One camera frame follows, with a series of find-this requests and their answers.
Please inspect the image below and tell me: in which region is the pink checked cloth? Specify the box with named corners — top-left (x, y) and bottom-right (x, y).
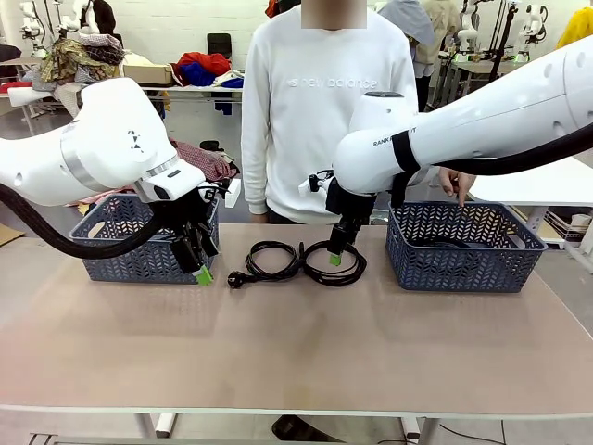
top-left (75, 188), bottom-right (111, 206)

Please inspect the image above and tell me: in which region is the red cloth pile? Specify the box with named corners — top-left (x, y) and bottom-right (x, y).
top-left (170, 51), bottom-right (233, 79)

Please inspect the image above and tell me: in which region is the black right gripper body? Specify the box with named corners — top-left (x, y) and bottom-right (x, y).
top-left (324, 177), bottom-right (379, 234)

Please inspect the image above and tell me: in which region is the black left arm cable sleeve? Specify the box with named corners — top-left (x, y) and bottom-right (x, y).
top-left (0, 182), bottom-right (178, 261)

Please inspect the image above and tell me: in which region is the red checked cloth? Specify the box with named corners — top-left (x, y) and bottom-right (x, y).
top-left (177, 140), bottom-right (241, 183)

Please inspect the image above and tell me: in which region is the black arm cable sleeve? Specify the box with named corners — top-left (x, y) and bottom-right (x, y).
top-left (0, 182), bottom-right (178, 261)
top-left (390, 125), bottom-right (593, 209)

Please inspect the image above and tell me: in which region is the black office chair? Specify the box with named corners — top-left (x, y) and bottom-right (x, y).
top-left (206, 32), bottom-right (232, 59)

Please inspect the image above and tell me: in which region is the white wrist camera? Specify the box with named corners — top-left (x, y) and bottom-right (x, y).
top-left (197, 177), bottom-right (243, 208)
top-left (297, 169), bottom-right (335, 198)

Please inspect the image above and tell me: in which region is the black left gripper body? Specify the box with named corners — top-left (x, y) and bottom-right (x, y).
top-left (152, 188), bottom-right (220, 243)

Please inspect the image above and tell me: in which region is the white ironing board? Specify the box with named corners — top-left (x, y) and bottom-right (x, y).
top-left (6, 84), bottom-right (80, 122)

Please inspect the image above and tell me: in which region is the person in dark jacket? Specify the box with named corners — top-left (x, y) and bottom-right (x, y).
top-left (91, 0), bottom-right (118, 37)

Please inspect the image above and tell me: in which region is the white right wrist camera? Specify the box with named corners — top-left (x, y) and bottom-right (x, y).
top-left (297, 169), bottom-right (335, 198)

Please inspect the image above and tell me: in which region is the person in white sweatshirt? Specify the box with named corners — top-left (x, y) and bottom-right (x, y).
top-left (240, 0), bottom-right (421, 226)

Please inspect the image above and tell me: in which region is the white wire rack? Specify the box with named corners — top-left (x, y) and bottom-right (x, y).
top-left (543, 205), bottom-right (593, 261)

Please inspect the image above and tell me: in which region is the patterned clothes pile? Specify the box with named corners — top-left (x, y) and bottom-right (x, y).
top-left (38, 33), bottom-right (127, 94)

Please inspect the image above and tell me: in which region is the black tripod stand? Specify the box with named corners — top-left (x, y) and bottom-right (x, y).
top-left (486, 0), bottom-right (519, 61)

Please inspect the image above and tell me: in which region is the black thick cable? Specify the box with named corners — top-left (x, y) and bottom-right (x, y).
top-left (413, 235), bottom-right (474, 252)

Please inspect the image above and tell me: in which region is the black thin cable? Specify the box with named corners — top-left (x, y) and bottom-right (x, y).
top-left (302, 239), bottom-right (369, 286)

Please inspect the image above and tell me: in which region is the beige flat box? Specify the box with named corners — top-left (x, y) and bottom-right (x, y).
top-left (121, 61), bottom-right (175, 87)

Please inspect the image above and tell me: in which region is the white clothes table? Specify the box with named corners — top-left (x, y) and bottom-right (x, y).
top-left (138, 82), bottom-right (246, 121)

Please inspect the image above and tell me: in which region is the black shoe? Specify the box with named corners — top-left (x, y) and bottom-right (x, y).
top-left (267, 413), bottom-right (326, 444)

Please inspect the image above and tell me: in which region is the person's left hand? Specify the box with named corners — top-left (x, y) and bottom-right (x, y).
top-left (436, 167), bottom-right (478, 208)

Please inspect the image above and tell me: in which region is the black cable round plug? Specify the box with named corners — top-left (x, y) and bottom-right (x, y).
top-left (227, 240), bottom-right (305, 291)

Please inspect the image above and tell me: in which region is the grey cloth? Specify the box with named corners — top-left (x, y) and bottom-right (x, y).
top-left (377, 0), bottom-right (437, 48)

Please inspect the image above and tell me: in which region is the white table leg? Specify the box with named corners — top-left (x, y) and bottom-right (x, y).
top-left (133, 411), bottom-right (180, 439)
top-left (399, 413), bottom-right (439, 442)

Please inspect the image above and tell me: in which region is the blue-grey plastic basket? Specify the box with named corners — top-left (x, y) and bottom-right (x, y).
top-left (69, 194), bottom-right (221, 286)
top-left (385, 199), bottom-right (549, 295)

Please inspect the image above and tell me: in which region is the white side table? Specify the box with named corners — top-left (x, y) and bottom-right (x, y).
top-left (462, 156), bottom-right (593, 208)

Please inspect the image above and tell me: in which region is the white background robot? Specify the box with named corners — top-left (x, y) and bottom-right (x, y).
top-left (514, 3), bottom-right (551, 53)
top-left (457, 0), bottom-right (487, 53)
top-left (18, 0), bottom-right (94, 47)

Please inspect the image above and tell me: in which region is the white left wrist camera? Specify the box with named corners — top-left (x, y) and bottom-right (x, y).
top-left (197, 177), bottom-right (243, 208)

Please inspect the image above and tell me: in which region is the blue cloth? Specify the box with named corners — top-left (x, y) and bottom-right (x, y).
top-left (179, 61), bottom-right (218, 87)

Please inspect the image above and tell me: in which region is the person in yellow jacket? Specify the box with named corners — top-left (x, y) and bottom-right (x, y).
top-left (555, 6), bottom-right (593, 51)

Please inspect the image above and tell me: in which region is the black right arm cable sleeve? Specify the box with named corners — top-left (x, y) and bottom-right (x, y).
top-left (390, 125), bottom-right (593, 209)

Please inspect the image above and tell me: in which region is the person in beige coat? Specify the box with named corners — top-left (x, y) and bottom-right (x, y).
top-left (413, 0), bottom-right (462, 113)

